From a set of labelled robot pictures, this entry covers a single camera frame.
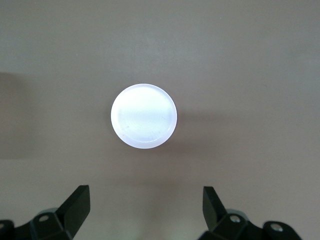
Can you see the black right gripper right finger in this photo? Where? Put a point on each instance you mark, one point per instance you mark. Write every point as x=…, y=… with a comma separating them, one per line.
x=212, y=212

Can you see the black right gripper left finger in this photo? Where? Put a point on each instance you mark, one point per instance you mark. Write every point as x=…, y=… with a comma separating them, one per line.
x=75, y=207

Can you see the pale pink round plate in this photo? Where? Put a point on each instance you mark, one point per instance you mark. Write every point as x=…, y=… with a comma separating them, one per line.
x=144, y=116

